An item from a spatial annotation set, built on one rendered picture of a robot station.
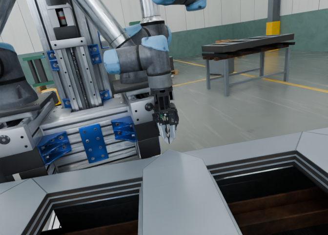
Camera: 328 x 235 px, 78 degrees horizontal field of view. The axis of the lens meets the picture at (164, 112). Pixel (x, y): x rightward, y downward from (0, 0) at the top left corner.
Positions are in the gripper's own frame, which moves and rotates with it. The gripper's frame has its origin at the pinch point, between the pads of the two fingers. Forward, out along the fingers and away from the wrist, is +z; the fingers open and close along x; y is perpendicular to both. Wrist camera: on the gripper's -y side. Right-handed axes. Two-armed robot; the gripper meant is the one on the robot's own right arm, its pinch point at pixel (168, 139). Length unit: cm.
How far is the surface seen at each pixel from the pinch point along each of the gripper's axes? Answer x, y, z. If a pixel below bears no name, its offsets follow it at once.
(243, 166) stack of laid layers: 19.2, 18.7, 2.6
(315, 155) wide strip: 37.8, 21.6, 0.6
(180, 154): 2.5, 10.4, 0.5
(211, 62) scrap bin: 170, -491, 51
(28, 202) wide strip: -39.7, 20.2, 0.6
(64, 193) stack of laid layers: -31.5, 18.0, 1.6
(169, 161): -1.4, 13.0, 0.5
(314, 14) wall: 564, -624, -32
